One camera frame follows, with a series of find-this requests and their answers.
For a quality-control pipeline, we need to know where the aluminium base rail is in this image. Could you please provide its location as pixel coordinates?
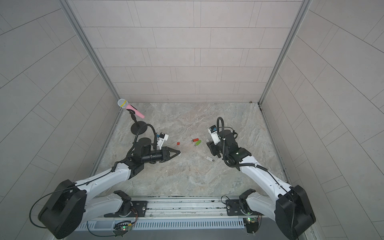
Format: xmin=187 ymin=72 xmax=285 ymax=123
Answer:
xmin=56 ymin=194 xmax=311 ymax=232

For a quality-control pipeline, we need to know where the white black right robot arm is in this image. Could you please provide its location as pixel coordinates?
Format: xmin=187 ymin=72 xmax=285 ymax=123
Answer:
xmin=207 ymin=117 xmax=316 ymax=240

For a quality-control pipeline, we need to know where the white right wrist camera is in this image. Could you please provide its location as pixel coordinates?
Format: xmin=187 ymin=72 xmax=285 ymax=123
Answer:
xmin=209 ymin=125 xmax=221 ymax=145

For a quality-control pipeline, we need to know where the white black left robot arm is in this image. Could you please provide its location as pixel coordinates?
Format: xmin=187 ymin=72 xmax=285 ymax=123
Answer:
xmin=30 ymin=134 xmax=181 ymax=240

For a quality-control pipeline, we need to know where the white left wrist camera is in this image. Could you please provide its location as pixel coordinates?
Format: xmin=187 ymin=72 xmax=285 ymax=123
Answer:
xmin=157 ymin=133 xmax=169 ymax=150

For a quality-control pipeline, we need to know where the pink toy microphone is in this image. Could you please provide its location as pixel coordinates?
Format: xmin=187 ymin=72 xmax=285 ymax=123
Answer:
xmin=118 ymin=99 xmax=145 ymax=119

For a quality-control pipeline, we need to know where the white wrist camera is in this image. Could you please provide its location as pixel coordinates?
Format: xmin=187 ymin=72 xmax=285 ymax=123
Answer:
xmin=209 ymin=125 xmax=221 ymax=145
xmin=157 ymin=133 xmax=169 ymax=150

